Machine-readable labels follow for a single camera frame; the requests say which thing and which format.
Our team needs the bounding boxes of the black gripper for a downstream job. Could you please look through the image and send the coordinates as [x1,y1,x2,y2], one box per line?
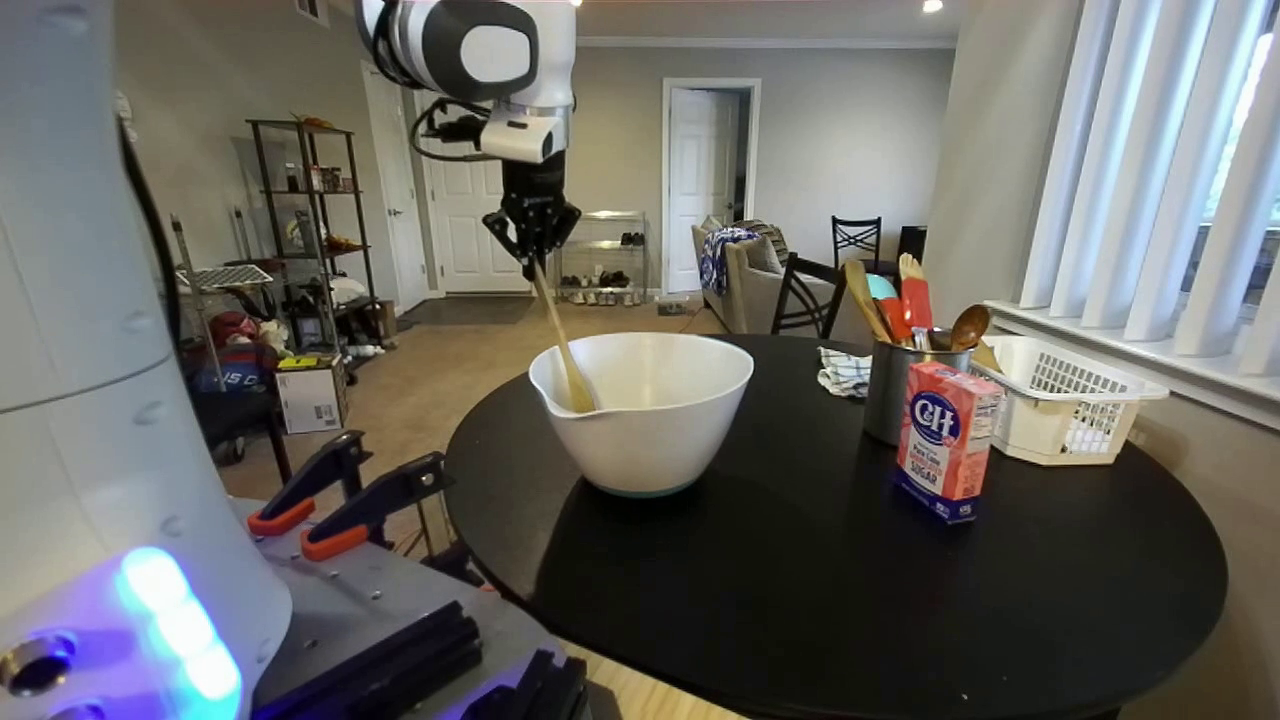
[479,153,586,285]

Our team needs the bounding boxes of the long light wooden spoon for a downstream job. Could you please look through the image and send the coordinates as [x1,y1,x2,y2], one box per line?
[526,266,605,415]

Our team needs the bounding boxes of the white bowl with teal handle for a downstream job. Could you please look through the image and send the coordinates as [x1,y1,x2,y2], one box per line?
[524,327,759,500]

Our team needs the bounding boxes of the brown wooden spoon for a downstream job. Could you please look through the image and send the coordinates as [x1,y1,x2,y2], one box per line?
[938,301,1000,363]

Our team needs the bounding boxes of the chrome shoe rack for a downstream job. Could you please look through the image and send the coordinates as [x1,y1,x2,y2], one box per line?
[552,208,654,309]

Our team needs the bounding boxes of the white panelled entrance door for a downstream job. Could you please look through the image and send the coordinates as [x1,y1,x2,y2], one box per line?
[410,87,534,296]

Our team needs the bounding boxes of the brown doormat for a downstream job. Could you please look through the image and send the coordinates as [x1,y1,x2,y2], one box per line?
[396,293,544,323]

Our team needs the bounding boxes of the white open interior door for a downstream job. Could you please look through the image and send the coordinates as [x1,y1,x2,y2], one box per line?
[662,83,726,296]

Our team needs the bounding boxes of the blue patterned blanket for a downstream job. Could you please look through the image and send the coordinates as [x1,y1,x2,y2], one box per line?
[695,221,767,296]

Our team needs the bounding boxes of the grey sofa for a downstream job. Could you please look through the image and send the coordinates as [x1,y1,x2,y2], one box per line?
[686,217,797,335]

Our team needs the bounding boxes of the black metal shelving unit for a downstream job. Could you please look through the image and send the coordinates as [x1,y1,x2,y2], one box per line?
[244,117,386,356]

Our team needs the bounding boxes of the black metal dining chair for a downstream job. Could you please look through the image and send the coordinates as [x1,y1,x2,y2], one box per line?
[767,253,853,344]

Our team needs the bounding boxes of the white cardboard box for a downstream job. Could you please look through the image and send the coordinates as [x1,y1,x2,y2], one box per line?
[273,356,349,436]

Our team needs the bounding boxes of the black orange spring clamp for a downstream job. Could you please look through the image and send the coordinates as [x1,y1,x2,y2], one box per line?
[295,447,453,565]
[244,427,374,541]

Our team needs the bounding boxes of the black ladder-back chair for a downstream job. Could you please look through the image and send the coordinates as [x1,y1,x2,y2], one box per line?
[829,214,887,273]

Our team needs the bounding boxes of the red and black bag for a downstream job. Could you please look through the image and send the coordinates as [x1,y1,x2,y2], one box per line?
[177,309,280,472]

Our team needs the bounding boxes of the crumpled patterned cloth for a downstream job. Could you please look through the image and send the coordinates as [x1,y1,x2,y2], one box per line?
[812,344,874,406]

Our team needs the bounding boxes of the light wooden spatula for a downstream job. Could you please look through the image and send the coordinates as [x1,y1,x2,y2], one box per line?
[839,253,901,353]

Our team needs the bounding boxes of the grey utensil holder canister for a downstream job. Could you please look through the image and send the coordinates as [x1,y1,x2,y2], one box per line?
[858,335,938,454]

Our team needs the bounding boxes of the red silicone spatula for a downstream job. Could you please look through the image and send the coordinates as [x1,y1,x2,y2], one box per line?
[893,253,935,335]

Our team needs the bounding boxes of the round black table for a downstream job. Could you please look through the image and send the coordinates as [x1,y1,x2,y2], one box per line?
[438,332,1233,720]

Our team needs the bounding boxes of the pink C&H sugar box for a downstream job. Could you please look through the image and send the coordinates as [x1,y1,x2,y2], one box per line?
[893,356,1007,529]

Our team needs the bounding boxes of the white plastic basket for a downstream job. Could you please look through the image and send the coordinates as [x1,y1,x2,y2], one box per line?
[975,332,1170,472]

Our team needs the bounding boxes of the white vertical window blinds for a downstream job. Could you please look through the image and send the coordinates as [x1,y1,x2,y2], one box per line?
[1014,0,1280,381]

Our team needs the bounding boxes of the grey metal base plate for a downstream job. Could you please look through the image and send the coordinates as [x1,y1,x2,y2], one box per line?
[233,497,563,720]

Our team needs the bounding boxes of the black mounting bracket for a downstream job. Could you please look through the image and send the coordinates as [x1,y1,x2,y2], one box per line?
[251,595,488,720]
[457,649,592,720]

